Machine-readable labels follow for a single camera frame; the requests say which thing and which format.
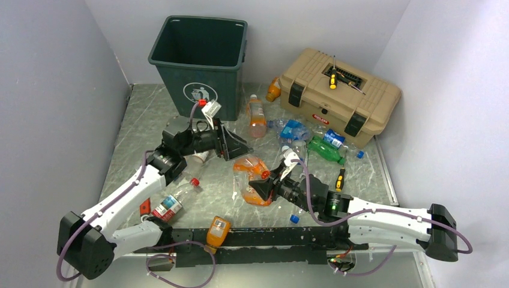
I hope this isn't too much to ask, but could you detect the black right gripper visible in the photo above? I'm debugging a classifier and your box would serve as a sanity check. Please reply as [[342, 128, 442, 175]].
[[249, 164, 315, 214]]

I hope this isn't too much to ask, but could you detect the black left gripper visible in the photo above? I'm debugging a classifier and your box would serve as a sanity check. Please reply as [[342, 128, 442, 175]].
[[179, 117, 253, 161]]

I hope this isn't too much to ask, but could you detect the crushed large orange bottle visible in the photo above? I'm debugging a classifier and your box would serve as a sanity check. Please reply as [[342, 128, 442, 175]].
[[233, 154, 272, 206]]

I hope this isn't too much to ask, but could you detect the clear plastic bottle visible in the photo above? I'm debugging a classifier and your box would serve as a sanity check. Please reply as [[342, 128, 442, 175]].
[[289, 207, 309, 226]]

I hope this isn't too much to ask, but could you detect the small orange juice bottle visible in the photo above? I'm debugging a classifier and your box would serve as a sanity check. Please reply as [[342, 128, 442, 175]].
[[206, 216, 231, 254]]

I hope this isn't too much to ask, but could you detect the clear bottle red cap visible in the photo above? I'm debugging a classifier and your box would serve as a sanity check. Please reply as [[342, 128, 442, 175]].
[[151, 178, 202, 222]]

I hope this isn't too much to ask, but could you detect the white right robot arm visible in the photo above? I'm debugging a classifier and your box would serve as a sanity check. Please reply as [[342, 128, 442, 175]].
[[248, 165, 460, 262]]

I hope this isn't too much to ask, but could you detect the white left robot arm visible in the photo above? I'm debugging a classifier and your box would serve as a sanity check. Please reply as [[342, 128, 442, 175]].
[[56, 118, 253, 282]]

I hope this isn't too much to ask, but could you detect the dark green trash bin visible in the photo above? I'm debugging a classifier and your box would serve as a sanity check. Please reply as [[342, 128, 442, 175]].
[[148, 16, 248, 121]]

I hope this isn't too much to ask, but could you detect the white label green cap bottle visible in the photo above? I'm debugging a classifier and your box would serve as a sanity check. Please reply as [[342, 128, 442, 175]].
[[182, 151, 209, 181]]

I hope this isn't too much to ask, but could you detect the tall orange drink bottle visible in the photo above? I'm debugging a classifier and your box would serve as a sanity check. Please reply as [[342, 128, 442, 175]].
[[247, 94, 267, 139]]

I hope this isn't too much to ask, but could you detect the crushed blue label bottle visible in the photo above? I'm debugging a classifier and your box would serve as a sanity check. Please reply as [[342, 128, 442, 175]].
[[267, 119, 311, 141]]

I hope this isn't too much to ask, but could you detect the green plastic bottle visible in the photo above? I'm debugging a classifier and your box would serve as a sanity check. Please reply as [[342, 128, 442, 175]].
[[308, 136, 346, 165]]

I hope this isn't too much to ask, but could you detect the yellow black screwdriver on table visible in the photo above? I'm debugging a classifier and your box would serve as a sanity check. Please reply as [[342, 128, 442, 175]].
[[336, 167, 346, 192]]

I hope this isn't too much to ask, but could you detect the orange bottle behind toolbox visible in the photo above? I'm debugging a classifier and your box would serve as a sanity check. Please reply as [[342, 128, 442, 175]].
[[265, 77, 281, 102]]

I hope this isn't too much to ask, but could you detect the blue label bottle by toolbox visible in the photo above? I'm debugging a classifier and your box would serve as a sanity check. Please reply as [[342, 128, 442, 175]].
[[322, 128, 365, 159]]

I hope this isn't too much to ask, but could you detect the tan plastic toolbox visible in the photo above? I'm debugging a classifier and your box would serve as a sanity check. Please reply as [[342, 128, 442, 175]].
[[279, 48, 402, 148]]

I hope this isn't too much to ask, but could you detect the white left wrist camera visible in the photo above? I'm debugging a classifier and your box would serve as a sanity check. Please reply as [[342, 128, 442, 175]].
[[199, 100, 221, 126]]

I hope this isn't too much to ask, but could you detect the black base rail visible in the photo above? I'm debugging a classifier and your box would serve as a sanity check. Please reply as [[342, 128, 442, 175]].
[[155, 226, 369, 268]]

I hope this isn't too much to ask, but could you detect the red handled adjustable wrench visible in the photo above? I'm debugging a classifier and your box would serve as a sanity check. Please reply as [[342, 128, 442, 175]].
[[139, 198, 151, 218]]

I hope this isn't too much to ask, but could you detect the yellow handled screwdriver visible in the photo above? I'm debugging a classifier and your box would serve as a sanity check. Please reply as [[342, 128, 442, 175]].
[[329, 55, 337, 90]]

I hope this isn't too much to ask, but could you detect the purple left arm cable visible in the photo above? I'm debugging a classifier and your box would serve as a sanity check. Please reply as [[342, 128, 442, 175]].
[[55, 103, 200, 283]]

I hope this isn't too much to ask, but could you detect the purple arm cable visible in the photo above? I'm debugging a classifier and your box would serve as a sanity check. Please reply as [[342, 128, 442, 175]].
[[55, 103, 200, 283], [290, 158, 474, 255]]

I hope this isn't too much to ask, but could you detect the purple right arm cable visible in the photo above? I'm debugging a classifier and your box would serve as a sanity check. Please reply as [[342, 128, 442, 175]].
[[290, 158, 474, 255]]

